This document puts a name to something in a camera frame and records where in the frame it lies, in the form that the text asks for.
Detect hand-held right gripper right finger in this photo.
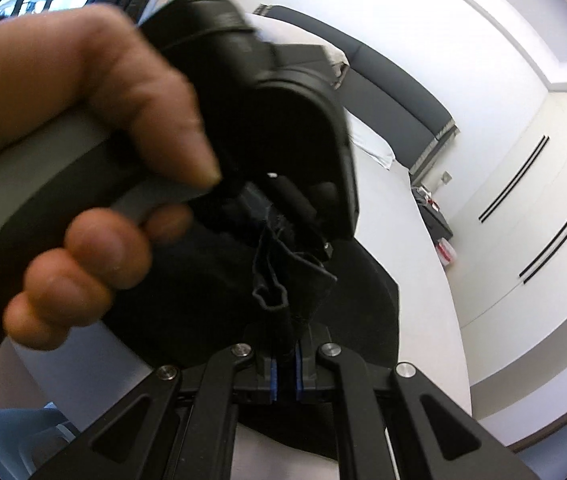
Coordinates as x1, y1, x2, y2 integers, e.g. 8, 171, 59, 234
292, 342, 539, 480

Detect white pillow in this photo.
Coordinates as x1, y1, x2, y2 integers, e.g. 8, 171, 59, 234
348, 119, 395, 171

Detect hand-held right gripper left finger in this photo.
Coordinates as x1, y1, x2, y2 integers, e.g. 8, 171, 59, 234
28, 342, 280, 480

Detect person's left hand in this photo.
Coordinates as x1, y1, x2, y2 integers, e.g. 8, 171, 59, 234
0, 4, 224, 350

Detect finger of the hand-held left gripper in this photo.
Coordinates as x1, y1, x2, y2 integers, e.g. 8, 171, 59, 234
228, 182, 271, 223
268, 176, 334, 258

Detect grey-blue plastic stool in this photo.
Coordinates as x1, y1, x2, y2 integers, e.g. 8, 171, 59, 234
0, 402, 84, 477

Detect grey upholstered headboard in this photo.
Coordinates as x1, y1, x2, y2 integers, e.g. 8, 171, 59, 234
253, 4, 460, 186

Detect white striped bucket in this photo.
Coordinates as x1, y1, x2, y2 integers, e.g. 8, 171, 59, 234
436, 239, 457, 266

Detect white wardrobe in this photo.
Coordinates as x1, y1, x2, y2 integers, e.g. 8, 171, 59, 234
456, 95, 567, 411

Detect black pants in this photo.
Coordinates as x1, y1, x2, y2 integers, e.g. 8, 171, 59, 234
103, 205, 400, 461

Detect dark grey nightstand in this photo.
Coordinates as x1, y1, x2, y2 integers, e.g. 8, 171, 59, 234
413, 187, 454, 241

